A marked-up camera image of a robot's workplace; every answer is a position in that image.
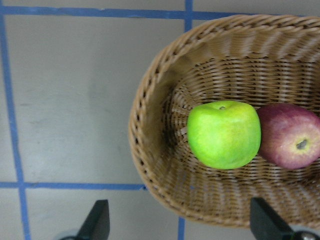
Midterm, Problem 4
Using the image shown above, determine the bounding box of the red yellow apple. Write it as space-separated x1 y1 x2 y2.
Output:
257 103 320 170

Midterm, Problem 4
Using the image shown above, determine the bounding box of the wicker basket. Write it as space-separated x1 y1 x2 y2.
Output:
128 14 320 230

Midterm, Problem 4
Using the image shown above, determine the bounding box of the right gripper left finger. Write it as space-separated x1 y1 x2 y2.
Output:
75 199 110 240

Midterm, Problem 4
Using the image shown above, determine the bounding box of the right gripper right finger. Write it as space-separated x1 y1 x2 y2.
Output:
249 197 295 240

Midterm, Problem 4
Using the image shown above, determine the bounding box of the green apple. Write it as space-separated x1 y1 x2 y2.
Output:
187 100 261 170

